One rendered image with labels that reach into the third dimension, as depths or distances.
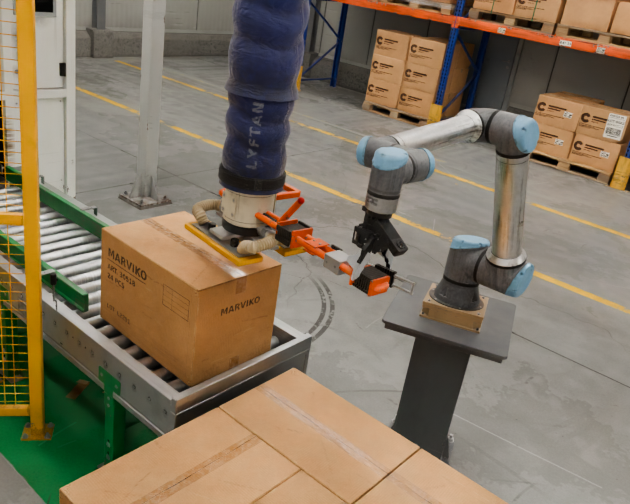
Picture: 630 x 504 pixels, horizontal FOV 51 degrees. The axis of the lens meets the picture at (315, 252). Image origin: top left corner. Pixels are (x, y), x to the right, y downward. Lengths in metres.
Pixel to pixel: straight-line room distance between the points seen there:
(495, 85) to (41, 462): 9.17
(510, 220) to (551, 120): 6.82
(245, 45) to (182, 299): 0.88
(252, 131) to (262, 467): 1.05
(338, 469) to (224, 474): 0.36
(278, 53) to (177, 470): 1.29
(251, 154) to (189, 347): 0.73
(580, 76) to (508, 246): 8.06
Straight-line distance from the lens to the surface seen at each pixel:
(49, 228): 3.67
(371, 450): 2.31
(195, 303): 2.27
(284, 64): 2.05
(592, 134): 9.11
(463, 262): 2.68
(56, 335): 2.89
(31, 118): 2.49
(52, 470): 2.97
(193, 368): 2.41
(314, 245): 1.99
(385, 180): 1.75
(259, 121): 2.09
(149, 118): 5.40
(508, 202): 2.44
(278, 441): 2.27
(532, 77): 10.73
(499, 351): 2.65
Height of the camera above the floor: 2.00
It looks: 24 degrees down
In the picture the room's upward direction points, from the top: 9 degrees clockwise
